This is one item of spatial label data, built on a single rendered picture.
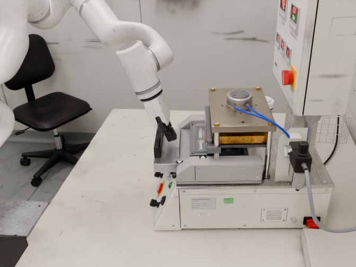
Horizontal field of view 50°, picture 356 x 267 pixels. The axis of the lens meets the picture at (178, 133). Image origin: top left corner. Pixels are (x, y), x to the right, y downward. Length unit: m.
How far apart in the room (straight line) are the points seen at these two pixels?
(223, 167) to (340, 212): 0.47
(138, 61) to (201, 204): 0.46
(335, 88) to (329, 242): 0.45
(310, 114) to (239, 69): 1.75
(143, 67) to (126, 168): 0.56
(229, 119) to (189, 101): 1.80
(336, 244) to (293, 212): 0.15
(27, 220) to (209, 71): 1.79
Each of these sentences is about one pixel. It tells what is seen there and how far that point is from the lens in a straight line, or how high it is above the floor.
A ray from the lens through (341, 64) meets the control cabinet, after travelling 1.02.
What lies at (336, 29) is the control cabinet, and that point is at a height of 1.38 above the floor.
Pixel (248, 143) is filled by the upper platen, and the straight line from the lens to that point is 1.14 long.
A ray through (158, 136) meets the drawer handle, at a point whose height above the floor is 1.01.
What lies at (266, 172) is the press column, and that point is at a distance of 1.17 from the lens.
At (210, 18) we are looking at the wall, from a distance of 2.68.
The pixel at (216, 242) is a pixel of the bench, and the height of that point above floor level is 0.75.
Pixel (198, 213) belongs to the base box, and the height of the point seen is 0.82.
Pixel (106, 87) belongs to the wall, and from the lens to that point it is 3.00.
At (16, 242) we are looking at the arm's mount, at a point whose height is 0.81.
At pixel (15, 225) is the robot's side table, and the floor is 0.75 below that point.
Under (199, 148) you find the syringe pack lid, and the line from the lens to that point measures 1.17.
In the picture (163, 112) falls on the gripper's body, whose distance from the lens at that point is 1.16.
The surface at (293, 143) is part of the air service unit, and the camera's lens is 1.05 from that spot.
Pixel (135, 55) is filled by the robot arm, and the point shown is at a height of 1.29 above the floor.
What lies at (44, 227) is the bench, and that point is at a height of 0.75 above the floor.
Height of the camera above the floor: 1.62
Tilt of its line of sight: 30 degrees down
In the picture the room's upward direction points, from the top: 3 degrees counter-clockwise
